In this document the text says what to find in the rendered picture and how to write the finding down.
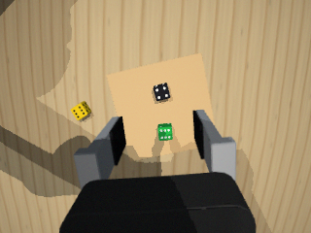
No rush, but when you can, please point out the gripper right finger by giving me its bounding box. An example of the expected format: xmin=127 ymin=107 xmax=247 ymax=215
xmin=192 ymin=110 xmax=236 ymax=182

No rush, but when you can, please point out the yellow die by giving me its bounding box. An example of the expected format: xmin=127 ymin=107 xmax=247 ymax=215
xmin=71 ymin=101 xmax=91 ymax=120

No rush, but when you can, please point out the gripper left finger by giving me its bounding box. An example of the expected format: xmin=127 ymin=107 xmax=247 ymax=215
xmin=74 ymin=116 xmax=126 ymax=190

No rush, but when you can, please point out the black die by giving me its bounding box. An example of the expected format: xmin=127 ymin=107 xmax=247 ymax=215
xmin=154 ymin=83 xmax=170 ymax=101

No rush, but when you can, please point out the green die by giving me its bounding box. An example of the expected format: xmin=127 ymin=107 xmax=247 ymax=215
xmin=157 ymin=123 xmax=173 ymax=141

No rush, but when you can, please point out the tan square mat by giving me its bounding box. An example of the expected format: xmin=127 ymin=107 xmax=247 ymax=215
xmin=106 ymin=53 xmax=215 ymax=161

